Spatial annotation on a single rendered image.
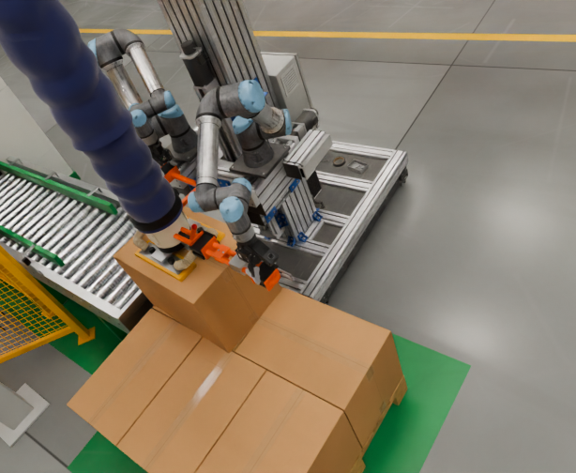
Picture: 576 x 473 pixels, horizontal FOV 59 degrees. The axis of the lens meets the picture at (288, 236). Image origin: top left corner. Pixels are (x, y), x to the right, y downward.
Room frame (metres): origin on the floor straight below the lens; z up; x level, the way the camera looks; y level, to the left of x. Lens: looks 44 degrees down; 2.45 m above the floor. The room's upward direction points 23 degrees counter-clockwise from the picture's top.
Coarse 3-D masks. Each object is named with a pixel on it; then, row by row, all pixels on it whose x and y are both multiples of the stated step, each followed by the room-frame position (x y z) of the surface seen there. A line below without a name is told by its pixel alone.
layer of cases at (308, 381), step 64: (320, 320) 1.39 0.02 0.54; (128, 384) 1.49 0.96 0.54; (192, 384) 1.35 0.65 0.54; (256, 384) 1.22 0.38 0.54; (320, 384) 1.10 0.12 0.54; (384, 384) 1.11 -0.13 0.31; (128, 448) 1.18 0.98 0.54; (192, 448) 1.06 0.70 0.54; (256, 448) 0.95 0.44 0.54; (320, 448) 0.85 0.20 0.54
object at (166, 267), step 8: (152, 248) 1.79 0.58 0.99; (144, 256) 1.79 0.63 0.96; (176, 256) 1.70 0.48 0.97; (152, 264) 1.73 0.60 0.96; (160, 264) 1.70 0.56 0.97; (168, 264) 1.68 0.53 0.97; (192, 264) 1.62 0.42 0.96; (168, 272) 1.63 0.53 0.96; (176, 272) 1.61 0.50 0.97; (184, 272) 1.59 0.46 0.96
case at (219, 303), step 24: (192, 216) 1.95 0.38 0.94; (144, 240) 1.92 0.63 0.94; (120, 264) 1.90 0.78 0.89; (144, 264) 1.77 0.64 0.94; (216, 264) 1.58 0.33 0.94; (144, 288) 1.83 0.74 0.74; (168, 288) 1.56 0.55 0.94; (192, 288) 1.50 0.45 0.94; (216, 288) 1.49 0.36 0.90; (240, 288) 1.54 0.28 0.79; (264, 288) 1.60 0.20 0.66; (168, 312) 1.77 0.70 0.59; (192, 312) 1.48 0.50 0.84; (216, 312) 1.46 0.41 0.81; (240, 312) 1.51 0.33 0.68; (216, 336) 1.43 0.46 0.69; (240, 336) 1.47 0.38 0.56
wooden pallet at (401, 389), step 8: (400, 384) 1.17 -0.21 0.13; (400, 392) 1.16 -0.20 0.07; (392, 400) 1.12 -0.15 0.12; (400, 400) 1.15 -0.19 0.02; (384, 416) 1.07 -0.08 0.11; (376, 424) 1.04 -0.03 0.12; (368, 440) 0.98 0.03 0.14; (360, 456) 0.93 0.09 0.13; (360, 464) 0.92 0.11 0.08; (352, 472) 0.89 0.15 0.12; (360, 472) 0.91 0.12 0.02
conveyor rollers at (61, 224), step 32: (0, 192) 3.69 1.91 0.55; (32, 192) 3.53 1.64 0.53; (0, 224) 3.26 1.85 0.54; (32, 224) 3.11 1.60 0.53; (64, 224) 2.96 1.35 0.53; (96, 224) 2.80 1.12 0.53; (128, 224) 2.65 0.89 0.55; (32, 256) 2.78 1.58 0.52; (64, 256) 2.63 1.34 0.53; (96, 256) 2.48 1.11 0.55; (96, 288) 2.23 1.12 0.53
